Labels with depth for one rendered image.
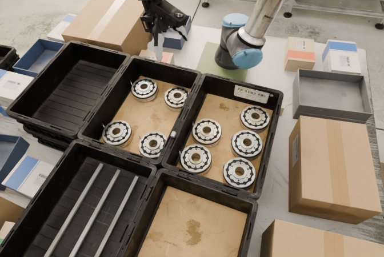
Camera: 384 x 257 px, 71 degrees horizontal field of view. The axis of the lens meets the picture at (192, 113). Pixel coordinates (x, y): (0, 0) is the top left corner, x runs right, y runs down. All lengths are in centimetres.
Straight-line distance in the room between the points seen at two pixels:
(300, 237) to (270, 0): 73
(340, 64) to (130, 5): 101
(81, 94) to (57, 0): 243
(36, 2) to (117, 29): 237
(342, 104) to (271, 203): 52
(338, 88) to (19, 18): 306
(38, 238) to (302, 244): 74
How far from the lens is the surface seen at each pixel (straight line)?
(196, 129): 95
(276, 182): 107
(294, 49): 139
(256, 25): 105
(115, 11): 143
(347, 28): 299
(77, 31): 137
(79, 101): 117
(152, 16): 89
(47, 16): 333
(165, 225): 87
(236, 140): 93
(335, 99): 127
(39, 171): 112
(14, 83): 130
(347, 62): 139
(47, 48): 155
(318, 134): 101
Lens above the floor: 167
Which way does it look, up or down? 55 degrees down
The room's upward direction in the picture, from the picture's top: 4 degrees counter-clockwise
